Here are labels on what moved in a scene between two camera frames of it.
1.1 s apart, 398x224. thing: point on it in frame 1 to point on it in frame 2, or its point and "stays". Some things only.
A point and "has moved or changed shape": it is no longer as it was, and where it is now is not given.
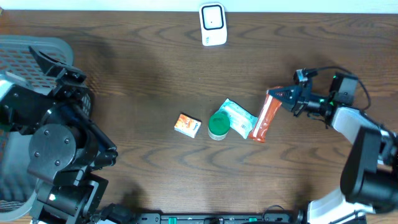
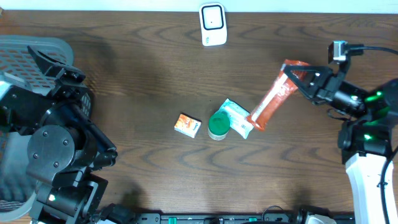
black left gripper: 70,79 stays
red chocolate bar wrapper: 266,117 has moved or changed shape
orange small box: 188,126 stays
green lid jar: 218,126 stays
